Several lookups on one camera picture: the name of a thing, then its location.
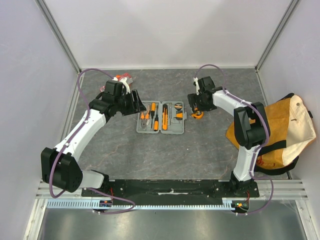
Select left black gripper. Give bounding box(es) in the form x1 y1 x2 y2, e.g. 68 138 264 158
114 89 147 117

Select orange tape measure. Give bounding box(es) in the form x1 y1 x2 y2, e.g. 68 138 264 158
191 110 204 120

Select orange handled small screwdriver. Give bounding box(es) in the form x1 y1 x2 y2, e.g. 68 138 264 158
150 102 156 129

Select orange pliers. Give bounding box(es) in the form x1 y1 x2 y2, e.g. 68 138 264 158
140 103 151 131

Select orange handled large screwdriver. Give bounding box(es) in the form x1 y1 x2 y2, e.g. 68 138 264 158
153 105 159 132

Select orange utility knife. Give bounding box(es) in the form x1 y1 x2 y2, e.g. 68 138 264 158
162 104 168 131

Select grey plastic tool case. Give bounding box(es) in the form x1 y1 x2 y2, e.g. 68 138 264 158
136 100 187 135

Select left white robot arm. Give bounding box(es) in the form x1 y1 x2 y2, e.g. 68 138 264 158
40 89 146 197

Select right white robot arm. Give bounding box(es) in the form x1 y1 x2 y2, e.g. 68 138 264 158
187 87 270 197

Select tan canvas tool bag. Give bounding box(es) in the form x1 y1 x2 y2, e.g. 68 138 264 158
225 92 317 176

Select orange red cardboard box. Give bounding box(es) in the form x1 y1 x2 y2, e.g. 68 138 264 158
107 73 133 93

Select black electrical tape roll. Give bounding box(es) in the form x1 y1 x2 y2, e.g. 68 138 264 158
174 102 183 111

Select hex key set orange holder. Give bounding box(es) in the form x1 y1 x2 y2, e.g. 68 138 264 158
174 109 184 121

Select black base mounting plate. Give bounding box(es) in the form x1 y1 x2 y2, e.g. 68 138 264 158
81 178 260 206

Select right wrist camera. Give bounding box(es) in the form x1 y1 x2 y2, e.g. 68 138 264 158
193 76 216 95

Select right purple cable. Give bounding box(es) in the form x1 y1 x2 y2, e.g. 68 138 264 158
192 64 274 216

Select purple cable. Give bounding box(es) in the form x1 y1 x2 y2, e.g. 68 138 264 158
192 64 274 216
48 68 136 215

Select aluminium frame rail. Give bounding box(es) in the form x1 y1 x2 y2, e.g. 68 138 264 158
36 178 309 200

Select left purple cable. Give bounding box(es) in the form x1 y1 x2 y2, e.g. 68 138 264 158
48 68 136 215

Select grey slotted cable duct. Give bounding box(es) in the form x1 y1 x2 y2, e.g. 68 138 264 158
46 198 235 210

